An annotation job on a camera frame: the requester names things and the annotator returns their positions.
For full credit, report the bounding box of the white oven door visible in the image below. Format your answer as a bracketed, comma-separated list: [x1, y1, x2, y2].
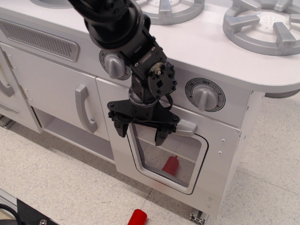
[97, 77, 249, 216]

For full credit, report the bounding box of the silver left door handle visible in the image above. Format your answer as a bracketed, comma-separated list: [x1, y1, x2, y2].
[0, 50, 15, 97]

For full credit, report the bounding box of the grey right control knob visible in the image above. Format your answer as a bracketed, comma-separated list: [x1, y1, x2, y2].
[185, 78, 225, 112]

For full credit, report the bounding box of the white toy kitchen unit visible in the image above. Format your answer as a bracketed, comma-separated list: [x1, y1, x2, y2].
[0, 0, 300, 225]

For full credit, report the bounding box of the silver vent grille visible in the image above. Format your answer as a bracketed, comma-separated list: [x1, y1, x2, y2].
[0, 19, 80, 61]

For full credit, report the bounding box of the silver cabinet door handle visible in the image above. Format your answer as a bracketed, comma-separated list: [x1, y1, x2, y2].
[75, 84, 98, 134]

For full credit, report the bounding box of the grey control knob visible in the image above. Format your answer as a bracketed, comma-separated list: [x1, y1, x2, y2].
[185, 78, 225, 112]
[99, 50, 131, 80]

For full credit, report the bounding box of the white left cabinet door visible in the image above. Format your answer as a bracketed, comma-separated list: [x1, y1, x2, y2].
[0, 50, 42, 133]

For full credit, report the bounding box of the silver right stove burner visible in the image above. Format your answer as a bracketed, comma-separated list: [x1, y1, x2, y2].
[223, 0, 300, 56]

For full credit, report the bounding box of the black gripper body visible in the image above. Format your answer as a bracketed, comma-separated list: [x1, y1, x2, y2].
[107, 100, 180, 132]

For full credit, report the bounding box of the grey left control knob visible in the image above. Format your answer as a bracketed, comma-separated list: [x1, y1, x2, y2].
[99, 50, 131, 80]

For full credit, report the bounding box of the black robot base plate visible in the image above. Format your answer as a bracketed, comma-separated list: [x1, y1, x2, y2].
[0, 199, 59, 225]

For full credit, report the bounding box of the red toy cup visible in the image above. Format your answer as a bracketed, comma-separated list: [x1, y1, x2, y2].
[162, 155, 179, 176]

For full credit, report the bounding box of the red cylinder on floor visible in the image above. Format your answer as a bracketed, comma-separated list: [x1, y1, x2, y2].
[128, 209, 148, 225]

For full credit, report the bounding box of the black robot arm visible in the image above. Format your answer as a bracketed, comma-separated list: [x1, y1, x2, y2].
[71, 0, 180, 146]

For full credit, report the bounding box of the white cabinet door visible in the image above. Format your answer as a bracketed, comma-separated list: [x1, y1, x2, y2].
[0, 50, 42, 133]
[0, 44, 109, 140]

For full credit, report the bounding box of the silver stove burner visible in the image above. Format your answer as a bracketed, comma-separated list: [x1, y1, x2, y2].
[223, 0, 300, 56]
[135, 0, 205, 25]

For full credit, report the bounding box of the silver middle stove burner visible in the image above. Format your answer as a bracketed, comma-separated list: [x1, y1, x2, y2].
[135, 0, 205, 25]

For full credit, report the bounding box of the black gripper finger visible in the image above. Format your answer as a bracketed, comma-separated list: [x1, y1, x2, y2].
[113, 114, 129, 138]
[155, 127, 173, 146]

